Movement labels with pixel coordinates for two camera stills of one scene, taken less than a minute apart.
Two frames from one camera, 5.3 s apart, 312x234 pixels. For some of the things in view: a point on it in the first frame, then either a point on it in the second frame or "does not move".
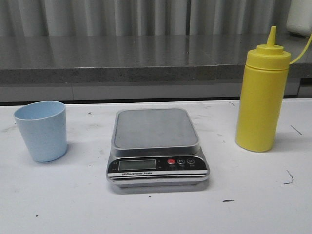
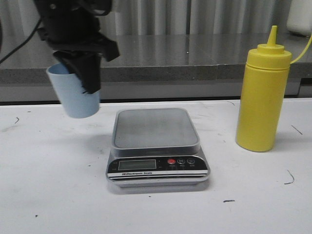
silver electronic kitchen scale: [156, 148] does not move
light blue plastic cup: [43, 125] to [75, 103]
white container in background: [299, 19] does not move
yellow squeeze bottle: [263, 95] does not move
